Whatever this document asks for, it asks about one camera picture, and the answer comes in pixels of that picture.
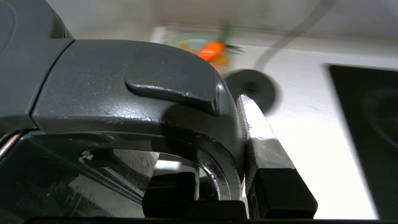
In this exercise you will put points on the round black kettle base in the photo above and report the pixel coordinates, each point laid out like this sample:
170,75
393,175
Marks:
253,88

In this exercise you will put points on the black electric kettle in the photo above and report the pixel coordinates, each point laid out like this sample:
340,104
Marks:
118,93

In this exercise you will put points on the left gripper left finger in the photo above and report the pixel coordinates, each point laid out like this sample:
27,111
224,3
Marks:
174,189

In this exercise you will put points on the orange carrot toy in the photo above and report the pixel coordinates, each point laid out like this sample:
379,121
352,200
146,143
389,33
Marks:
213,51

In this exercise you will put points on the black induction cooktop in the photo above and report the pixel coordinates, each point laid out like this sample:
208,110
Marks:
367,130

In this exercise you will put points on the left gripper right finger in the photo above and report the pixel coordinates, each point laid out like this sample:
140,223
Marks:
264,149

